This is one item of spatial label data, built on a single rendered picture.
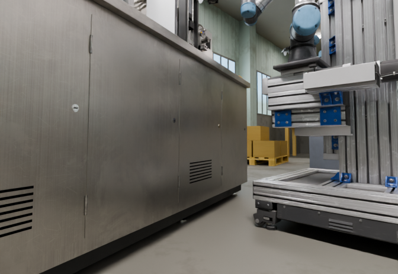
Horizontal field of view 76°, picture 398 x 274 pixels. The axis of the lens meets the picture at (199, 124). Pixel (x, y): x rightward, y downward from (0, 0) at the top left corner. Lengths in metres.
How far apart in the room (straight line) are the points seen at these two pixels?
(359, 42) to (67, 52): 1.31
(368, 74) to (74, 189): 1.09
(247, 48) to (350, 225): 5.39
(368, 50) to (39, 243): 1.51
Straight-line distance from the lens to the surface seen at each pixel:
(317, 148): 4.40
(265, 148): 4.57
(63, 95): 0.79
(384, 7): 1.61
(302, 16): 1.33
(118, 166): 0.91
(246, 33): 6.40
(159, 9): 1.91
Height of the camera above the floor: 0.43
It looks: 4 degrees up
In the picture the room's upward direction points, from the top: straight up
